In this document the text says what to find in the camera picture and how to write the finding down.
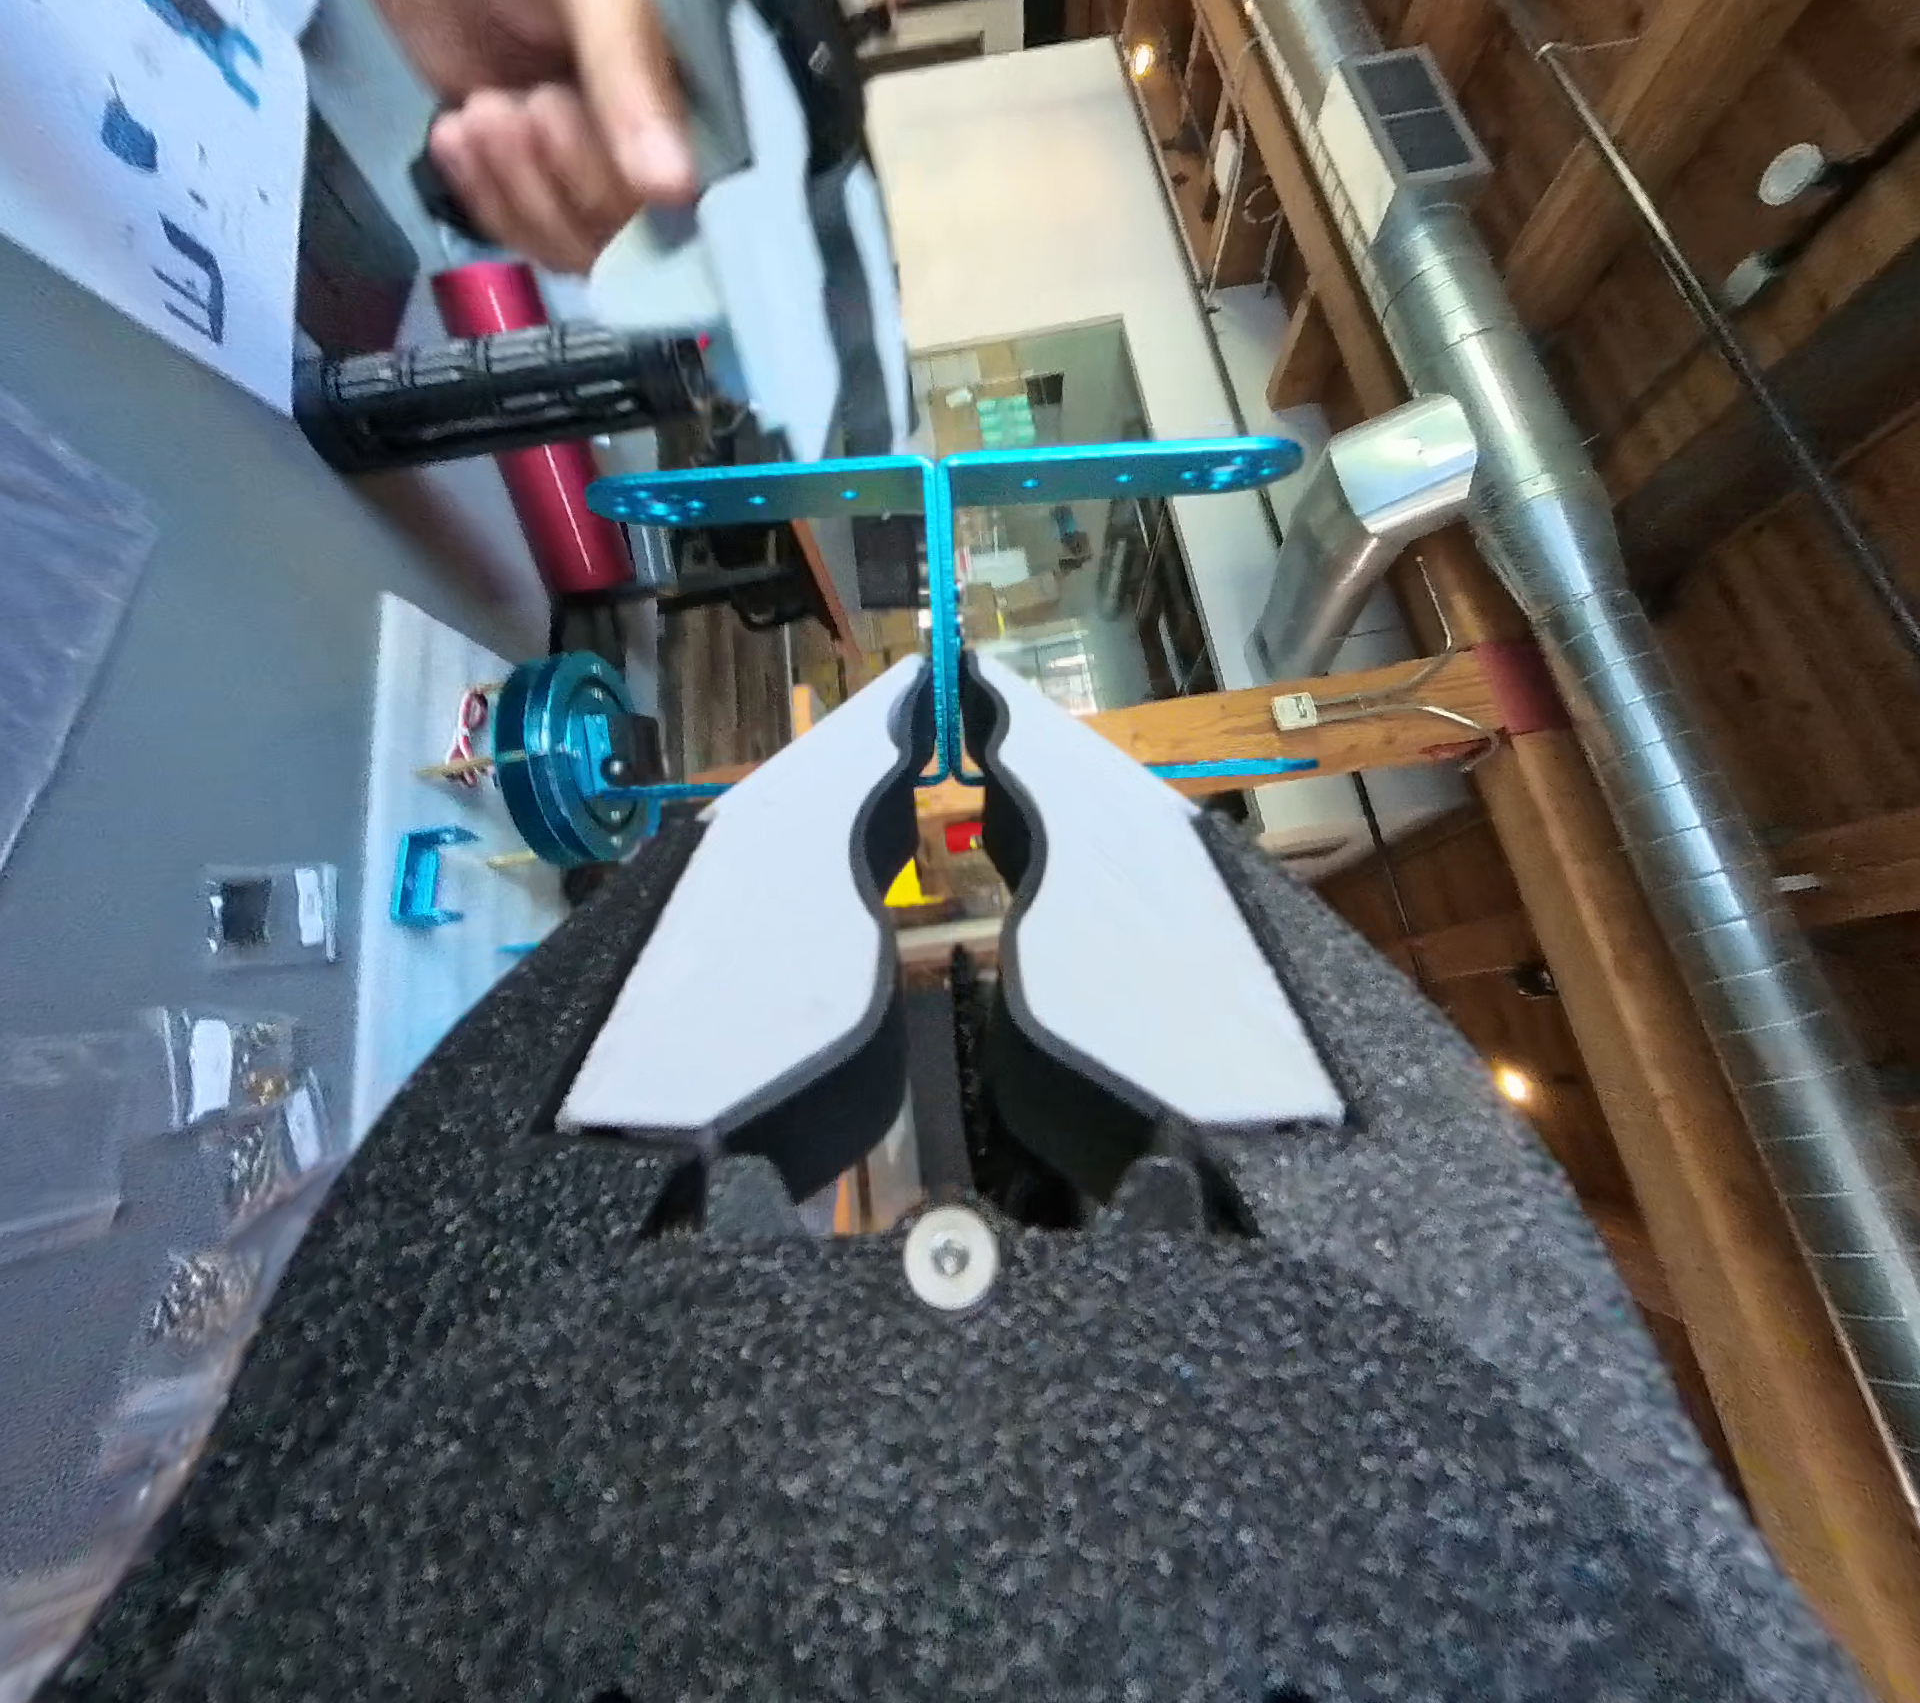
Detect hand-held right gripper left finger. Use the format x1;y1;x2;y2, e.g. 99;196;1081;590
554;654;932;1197

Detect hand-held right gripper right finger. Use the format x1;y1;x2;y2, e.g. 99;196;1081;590
955;650;1347;1197

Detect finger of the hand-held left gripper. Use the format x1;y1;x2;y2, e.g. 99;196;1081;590
596;156;913;460

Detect blue metal bracket assembly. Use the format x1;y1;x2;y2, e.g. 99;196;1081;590
581;438;1326;792

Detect blue robot arm base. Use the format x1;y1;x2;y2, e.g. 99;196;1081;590
489;656;663;874

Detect grey desk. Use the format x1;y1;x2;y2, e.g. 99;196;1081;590
0;0;901;1659

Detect red metal cylinder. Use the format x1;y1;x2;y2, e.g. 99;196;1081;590
429;258;642;596

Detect black ribbed cylinder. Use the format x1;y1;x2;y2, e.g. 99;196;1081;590
290;330;712;476

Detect wooden pillar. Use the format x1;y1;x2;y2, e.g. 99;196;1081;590
1080;644;1571;784

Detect white foam sheet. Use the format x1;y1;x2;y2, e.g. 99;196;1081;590
365;592;605;1093

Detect pile of small hardware bags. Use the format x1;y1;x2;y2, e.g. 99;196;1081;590
0;856;353;1659

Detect white instruction booklet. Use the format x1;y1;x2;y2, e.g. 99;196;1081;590
0;0;325;416

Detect large clear plastic bag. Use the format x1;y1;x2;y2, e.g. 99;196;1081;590
0;380;162;868

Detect small blue U bracket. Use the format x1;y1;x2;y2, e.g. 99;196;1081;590
387;824;475;938

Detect servo wires with pins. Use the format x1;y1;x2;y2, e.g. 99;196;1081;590
415;680;506;794

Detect metal ventilation duct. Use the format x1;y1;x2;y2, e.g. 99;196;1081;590
1152;0;1920;1513

